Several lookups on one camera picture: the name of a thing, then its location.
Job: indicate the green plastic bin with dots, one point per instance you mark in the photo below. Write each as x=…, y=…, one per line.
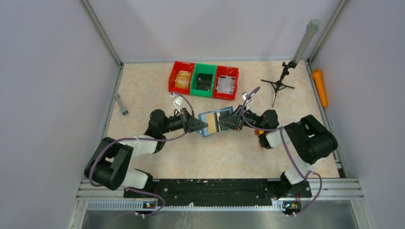
x=202, y=80

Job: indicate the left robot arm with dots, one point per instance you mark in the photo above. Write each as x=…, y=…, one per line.
x=109, y=164

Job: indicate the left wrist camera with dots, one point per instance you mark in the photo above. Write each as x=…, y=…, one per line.
x=177, y=101

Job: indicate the orange flashlight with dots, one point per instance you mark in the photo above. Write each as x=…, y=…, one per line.
x=317, y=78

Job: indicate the red bin with orange items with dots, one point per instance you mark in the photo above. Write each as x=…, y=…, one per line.
x=180, y=77

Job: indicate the aluminium frame rail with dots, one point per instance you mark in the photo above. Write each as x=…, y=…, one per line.
x=332, y=190

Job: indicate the grey cylinder on tripod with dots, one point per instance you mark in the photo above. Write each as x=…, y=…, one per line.
x=311, y=29

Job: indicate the teal card holder wallet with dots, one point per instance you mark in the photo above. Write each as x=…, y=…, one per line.
x=202, y=117

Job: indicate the grey bracket tool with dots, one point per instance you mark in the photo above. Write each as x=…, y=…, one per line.
x=123, y=108

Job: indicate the red bin with clear bags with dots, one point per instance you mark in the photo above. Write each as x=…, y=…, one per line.
x=225, y=82

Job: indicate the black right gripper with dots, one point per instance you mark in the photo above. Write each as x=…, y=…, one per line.
x=230, y=121

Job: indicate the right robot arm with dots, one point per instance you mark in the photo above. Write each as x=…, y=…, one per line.
x=310, y=139

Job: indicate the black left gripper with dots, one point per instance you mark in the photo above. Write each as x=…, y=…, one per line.
x=186, y=118

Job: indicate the dark grey credit card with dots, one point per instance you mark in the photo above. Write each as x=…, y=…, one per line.
x=221, y=115

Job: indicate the black mini tripod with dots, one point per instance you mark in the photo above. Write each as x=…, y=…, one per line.
x=279, y=85

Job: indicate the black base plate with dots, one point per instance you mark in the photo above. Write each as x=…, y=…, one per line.
x=226, y=192

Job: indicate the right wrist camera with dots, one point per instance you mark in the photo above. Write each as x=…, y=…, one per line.
x=247, y=99

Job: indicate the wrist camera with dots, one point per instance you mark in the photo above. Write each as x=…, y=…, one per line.
x=247, y=99
x=177, y=101

